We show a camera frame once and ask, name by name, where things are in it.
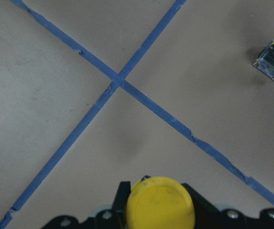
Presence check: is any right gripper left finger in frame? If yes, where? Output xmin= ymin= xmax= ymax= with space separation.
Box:
xmin=112 ymin=181 xmax=131 ymax=229

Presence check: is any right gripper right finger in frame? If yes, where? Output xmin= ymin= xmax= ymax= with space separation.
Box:
xmin=182 ymin=183 xmax=221 ymax=229

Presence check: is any yellow push button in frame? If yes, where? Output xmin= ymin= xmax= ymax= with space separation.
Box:
xmin=126 ymin=177 xmax=196 ymax=229

